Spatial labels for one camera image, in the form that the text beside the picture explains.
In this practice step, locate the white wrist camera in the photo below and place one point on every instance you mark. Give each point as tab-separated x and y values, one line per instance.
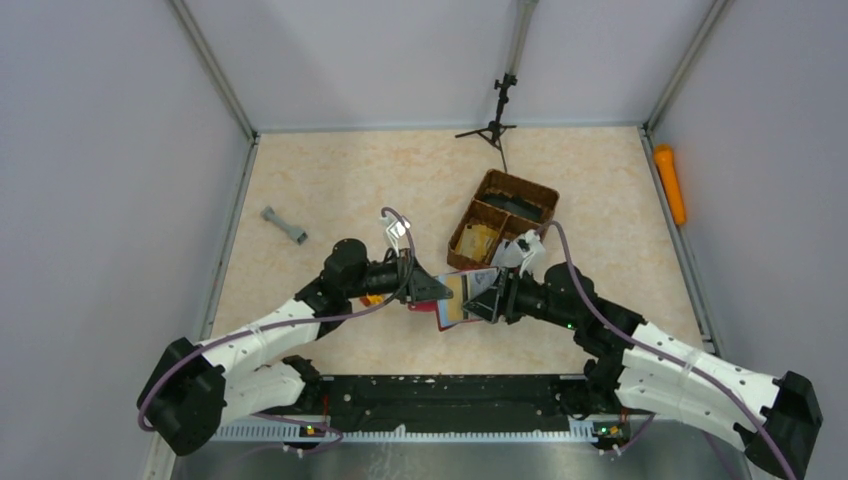
394	229
525	252

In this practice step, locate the black mini tripod stand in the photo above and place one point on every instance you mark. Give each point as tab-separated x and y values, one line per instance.
492	133

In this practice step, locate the light blue card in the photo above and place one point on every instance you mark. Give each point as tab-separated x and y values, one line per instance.
445	324

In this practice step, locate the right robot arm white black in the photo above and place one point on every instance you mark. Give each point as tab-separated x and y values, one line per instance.
774	421

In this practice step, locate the brown wicker divided basket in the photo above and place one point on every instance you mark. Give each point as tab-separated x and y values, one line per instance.
508	225

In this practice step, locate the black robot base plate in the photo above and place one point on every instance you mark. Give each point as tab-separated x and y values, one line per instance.
451	403

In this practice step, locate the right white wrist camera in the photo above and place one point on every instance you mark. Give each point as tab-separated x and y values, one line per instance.
525	252

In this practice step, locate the gold card in basket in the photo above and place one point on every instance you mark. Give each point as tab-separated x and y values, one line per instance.
475	241

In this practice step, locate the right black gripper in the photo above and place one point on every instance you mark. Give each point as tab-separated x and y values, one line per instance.
500	297

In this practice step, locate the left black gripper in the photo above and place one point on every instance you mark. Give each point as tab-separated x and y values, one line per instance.
414	283

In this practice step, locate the grey plastic connector piece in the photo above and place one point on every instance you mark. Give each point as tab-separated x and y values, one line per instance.
293	232

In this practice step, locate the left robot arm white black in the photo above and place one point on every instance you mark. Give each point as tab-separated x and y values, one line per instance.
197	387

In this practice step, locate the gold credit card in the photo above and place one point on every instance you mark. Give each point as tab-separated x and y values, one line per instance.
450	312

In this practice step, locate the orange flashlight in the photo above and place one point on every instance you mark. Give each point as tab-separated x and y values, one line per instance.
664	161

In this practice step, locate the yellow toy block car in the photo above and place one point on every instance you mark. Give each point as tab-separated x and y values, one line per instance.
372	300

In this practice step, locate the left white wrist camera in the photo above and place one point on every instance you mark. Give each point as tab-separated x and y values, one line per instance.
394	229

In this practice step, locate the white perforated cable duct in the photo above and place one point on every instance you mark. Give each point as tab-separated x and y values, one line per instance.
257	430

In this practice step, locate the silver credit card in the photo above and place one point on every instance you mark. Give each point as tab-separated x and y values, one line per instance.
479	280

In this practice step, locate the black item in basket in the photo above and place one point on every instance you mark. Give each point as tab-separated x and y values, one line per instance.
515	205

